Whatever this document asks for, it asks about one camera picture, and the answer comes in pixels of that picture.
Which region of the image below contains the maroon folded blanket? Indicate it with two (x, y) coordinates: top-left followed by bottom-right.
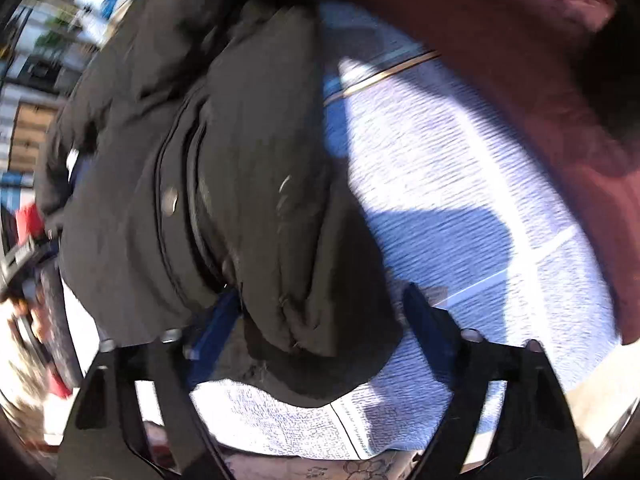
(350, 0), (639, 344)

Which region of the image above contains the black quilted jacket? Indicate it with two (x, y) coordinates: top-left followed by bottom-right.
(40, 259), (84, 389)

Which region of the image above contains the black padded jacket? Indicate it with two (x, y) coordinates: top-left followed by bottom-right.
(35, 0), (401, 408)

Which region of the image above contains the wooden slatted cabinet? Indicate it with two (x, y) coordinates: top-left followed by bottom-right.
(4, 101), (58, 174)

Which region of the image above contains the blue checked bed sheet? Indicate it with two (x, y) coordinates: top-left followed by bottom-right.
(192, 1), (618, 460)

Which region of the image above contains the red folded jacket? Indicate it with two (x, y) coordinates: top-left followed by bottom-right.
(15, 203), (44, 244)

